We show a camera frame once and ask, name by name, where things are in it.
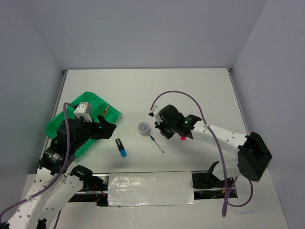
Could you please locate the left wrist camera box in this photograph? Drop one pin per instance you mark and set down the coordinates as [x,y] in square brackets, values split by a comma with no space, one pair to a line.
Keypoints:
[82,112]

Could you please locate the clear plastic bottle cap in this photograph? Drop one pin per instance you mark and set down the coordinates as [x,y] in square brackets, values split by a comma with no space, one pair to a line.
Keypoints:
[144,128]

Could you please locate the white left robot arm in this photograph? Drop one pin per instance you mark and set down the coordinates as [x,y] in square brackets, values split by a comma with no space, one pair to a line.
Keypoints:
[53,186]

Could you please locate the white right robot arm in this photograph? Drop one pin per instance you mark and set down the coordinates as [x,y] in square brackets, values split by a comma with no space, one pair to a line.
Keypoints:
[251,154]

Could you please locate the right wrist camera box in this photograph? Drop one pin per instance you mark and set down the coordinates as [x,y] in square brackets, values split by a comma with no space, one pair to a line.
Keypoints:
[155,112]

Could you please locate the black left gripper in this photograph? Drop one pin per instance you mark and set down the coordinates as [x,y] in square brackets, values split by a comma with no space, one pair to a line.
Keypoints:
[106,131]

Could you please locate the blue gel pen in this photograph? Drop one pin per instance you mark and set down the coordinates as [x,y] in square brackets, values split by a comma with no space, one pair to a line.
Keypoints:
[153,139]

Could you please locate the green divided plastic tray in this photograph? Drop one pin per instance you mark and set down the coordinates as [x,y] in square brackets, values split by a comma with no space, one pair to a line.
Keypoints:
[98,107]

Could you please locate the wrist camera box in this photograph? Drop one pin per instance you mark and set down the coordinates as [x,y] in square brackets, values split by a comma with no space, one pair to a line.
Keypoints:
[82,112]
[155,112]

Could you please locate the blue cap black highlighter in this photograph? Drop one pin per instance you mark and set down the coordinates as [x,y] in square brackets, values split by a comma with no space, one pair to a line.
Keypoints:
[121,147]

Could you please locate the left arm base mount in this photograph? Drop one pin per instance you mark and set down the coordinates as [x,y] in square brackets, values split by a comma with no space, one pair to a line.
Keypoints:
[94,188]

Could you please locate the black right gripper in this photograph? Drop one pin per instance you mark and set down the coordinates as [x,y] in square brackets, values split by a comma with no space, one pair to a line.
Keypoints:
[159,125]

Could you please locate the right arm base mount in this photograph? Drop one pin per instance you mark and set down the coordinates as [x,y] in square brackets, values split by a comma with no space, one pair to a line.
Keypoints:
[206,186]

